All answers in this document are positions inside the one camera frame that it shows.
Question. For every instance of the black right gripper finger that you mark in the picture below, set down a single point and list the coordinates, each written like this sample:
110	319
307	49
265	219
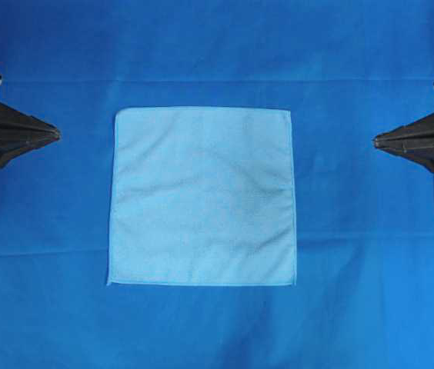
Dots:
422	128
420	151

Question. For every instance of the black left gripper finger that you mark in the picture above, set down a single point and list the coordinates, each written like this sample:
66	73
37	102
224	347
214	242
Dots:
14	144
13	119

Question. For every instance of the light blue towel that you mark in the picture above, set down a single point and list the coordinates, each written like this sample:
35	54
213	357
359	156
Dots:
203	196

